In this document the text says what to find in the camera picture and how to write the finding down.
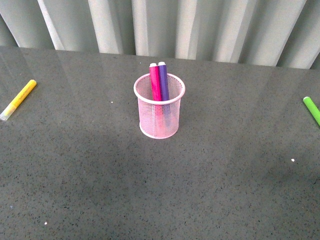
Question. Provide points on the pink marker pen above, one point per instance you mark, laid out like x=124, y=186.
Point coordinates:
x=156, y=92

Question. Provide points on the purple marker pen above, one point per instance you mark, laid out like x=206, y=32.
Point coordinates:
x=164, y=88

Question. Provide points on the pink mesh pen cup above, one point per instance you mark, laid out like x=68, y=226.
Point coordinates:
x=147, y=119

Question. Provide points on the green marker pen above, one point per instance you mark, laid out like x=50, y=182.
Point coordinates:
x=313, y=109

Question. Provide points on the grey pleated curtain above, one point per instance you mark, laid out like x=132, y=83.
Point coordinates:
x=283, y=33

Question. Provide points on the yellow marker pen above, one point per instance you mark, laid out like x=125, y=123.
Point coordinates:
x=18, y=99

